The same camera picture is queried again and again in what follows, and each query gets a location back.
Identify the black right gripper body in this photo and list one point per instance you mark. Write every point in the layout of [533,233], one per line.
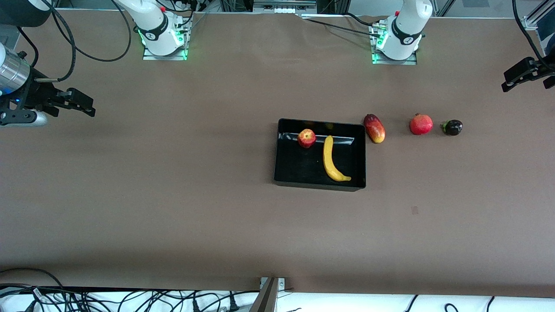
[34,94]

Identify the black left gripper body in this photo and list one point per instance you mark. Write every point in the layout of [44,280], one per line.
[539,68]

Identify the yellow banana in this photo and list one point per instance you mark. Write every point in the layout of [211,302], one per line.
[329,162]

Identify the red apple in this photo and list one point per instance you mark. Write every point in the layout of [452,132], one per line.
[306,138]

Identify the black plastic tray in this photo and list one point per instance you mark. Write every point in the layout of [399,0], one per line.
[303,167]

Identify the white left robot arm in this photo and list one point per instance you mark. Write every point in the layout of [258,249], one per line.
[405,37]

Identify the aluminium edge profile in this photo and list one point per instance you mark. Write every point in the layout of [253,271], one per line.
[537,19]

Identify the dark purple mangosteen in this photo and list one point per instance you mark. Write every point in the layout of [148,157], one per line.
[453,128]

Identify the red pomegranate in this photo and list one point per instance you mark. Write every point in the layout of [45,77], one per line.
[421,125]

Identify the red yellow mango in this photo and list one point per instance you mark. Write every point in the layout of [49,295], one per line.
[374,129]

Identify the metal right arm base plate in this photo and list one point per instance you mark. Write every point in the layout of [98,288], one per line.
[149,56]

